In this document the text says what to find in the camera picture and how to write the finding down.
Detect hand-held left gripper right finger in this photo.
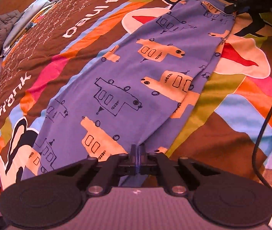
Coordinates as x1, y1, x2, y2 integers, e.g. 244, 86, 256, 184
138, 145, 233, 196

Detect light blue pillow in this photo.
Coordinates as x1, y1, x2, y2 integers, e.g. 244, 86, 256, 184
3, 0, 65, 56

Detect blue printed pants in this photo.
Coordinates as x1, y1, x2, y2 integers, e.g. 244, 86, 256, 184
21, 0, 237, 188

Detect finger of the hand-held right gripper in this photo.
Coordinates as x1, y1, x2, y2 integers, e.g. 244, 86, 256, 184
250, 12, 267, 33
223, 1, 249, 15

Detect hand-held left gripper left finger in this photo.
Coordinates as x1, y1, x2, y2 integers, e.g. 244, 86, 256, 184
42, 145, 139, 196

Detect black cable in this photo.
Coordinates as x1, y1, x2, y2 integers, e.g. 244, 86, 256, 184
251, 78, 272, 218

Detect colourful printed bed sheet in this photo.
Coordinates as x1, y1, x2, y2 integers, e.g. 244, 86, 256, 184
0, 0, 272, 198

